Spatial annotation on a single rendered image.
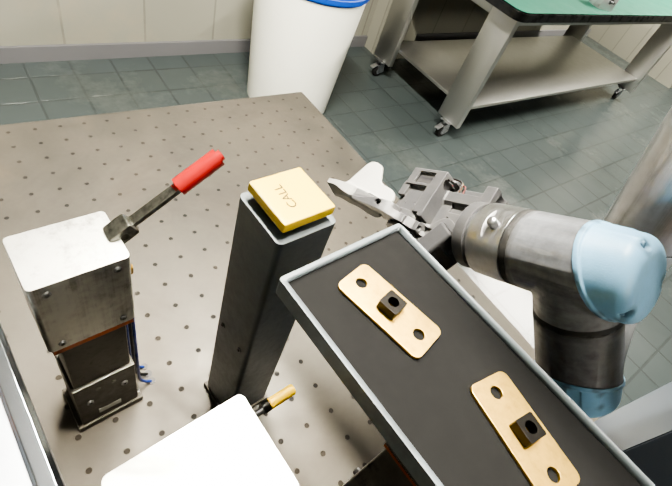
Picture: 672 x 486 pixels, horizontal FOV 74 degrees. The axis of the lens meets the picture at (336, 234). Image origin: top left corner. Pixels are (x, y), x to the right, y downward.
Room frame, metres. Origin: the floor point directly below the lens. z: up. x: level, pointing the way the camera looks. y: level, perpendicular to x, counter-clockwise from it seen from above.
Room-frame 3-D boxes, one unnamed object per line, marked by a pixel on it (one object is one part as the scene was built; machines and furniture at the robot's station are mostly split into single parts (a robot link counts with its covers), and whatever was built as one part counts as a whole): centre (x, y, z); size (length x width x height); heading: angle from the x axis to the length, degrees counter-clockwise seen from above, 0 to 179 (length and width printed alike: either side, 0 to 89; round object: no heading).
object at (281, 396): (0.16, 0.01, 1.00); 0.12 x 0.01 x 0.01; 146
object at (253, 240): (0.30, 0.05, 0.92); 0.08 x 0.08 x 0.44; 56
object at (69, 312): (0.23, 0.22, 0.88); 0.12 x 0.07 x 0.36; 146
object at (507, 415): (0.17, -0.18, 1.17); 0.08 x 0.04 x 0.01; 45
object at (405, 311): (0.22, -0.06, 1.17); 0.08 x 0.04 x 0.01; 65
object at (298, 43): (2.34, 0.59, 0.35); 0.59 x 0.58 x 0.71; 53
